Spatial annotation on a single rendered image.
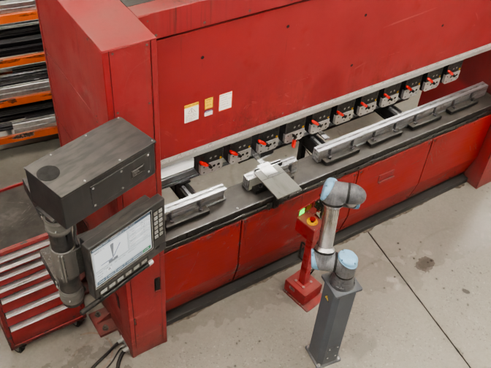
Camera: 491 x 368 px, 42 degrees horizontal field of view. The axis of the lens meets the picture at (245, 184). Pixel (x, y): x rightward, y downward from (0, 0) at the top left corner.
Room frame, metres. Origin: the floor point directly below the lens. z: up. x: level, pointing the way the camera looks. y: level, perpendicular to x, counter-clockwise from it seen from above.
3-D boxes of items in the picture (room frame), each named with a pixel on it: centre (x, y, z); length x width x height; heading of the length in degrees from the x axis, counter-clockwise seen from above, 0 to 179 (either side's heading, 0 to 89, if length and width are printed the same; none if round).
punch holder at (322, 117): (3.31, -0.41, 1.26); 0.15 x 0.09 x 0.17; 126
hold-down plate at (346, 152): (3.40, -0.63, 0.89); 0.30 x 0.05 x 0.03; 126
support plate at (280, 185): (2.97, -0.20, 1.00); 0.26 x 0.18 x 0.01; 36
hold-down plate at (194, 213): (2.69, 0.34, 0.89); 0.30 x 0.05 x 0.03; 126
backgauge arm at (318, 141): (3.75, -0.37, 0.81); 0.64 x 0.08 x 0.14; 36
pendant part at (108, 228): (1.99, 0.55, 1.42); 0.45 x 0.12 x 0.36; 142
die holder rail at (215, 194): (2.76, 0.33, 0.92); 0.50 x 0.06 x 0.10; 126
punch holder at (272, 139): (3.07, -0.09, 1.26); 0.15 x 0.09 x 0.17; 126
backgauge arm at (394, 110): (4.19, -0.97, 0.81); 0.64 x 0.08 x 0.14; 36
